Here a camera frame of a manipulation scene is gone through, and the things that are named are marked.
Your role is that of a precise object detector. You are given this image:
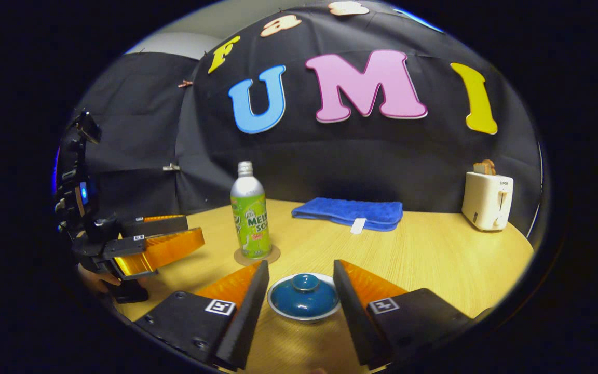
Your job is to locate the folded blue towel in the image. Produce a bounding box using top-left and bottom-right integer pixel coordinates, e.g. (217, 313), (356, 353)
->
(292, 197), (404, 234)

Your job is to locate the round brown coaster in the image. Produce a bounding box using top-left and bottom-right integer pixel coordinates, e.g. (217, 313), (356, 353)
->
(233, 244), (281, 266)

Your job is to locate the silver green water bottle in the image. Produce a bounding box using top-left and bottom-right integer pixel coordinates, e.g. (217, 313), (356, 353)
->
(230, 161), (273, 260)

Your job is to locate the teal teacup lid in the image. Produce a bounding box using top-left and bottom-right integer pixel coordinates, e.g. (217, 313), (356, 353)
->
(270, 274), (339, 318)

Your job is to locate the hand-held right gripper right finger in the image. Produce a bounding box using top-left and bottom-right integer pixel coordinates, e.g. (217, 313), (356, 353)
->
(333, 259), (473, 370)

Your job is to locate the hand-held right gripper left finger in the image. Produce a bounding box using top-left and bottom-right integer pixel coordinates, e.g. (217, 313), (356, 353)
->
(133, 260), (270, 372)

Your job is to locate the white toaster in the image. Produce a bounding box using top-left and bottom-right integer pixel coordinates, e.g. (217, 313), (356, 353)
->
(461, 171), (514, 231)

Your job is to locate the black backdrop cloth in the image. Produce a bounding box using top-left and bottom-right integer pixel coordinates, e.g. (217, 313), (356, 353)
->
(58, 3), (543, 234)

